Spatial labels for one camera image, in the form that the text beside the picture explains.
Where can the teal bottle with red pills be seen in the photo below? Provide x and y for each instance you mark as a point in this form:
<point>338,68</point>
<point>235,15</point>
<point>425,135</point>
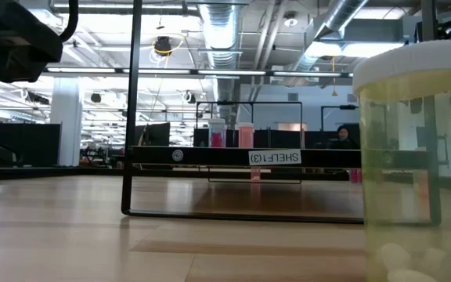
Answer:
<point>217,135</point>

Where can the silver ceiling duct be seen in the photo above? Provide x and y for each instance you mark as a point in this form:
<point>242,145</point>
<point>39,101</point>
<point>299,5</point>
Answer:
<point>335,15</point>
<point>221,39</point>

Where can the black monitor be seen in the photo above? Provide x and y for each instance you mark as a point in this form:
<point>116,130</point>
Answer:
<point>153,134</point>

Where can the yellow bottle with white pills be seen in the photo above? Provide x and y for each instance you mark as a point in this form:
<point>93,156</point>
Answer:
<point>417,156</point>

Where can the person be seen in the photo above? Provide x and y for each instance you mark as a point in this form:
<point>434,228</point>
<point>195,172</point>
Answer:
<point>343,137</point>

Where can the black partition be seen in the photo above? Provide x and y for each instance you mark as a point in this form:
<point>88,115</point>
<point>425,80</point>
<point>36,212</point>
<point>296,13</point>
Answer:
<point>26,145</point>

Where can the orange medicine bottle white cap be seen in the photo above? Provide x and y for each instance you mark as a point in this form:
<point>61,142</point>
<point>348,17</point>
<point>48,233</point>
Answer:
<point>245,135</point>

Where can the white shelf label sticker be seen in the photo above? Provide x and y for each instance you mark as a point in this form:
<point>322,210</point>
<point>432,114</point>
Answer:
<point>274,157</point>

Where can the black overhead camera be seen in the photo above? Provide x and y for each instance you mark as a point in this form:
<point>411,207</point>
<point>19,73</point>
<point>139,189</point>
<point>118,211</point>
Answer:
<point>163,45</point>

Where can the clear acrylic tray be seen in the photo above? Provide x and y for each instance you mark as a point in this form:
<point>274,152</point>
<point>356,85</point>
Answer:
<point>210,156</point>

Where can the white pillar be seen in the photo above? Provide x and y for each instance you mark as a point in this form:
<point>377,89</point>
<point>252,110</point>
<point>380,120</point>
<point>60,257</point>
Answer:
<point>67,121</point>

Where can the black background frame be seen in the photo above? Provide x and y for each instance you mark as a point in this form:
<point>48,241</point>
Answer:
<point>339,106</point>

